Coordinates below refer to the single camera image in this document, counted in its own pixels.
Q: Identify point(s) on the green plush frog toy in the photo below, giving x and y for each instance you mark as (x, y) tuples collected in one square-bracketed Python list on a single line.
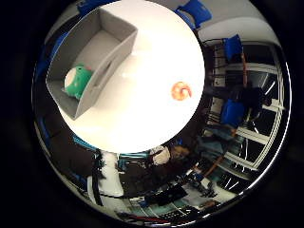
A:
[(77, 81)]

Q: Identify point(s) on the orange plush shrimp toy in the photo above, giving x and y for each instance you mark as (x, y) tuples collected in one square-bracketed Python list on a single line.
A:
[(181, 91)]

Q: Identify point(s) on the grey felt container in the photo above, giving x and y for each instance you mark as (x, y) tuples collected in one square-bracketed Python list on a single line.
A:
[(95, 53)]

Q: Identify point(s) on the teal striped rack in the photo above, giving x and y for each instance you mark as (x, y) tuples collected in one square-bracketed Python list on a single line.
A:
[(133, 155)]

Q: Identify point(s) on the black monitor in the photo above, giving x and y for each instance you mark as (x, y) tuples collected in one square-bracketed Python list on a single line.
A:
[(166, 196)]

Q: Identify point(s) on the seated person in white shirt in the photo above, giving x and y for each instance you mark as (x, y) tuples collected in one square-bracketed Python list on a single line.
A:
[(167, 154)]

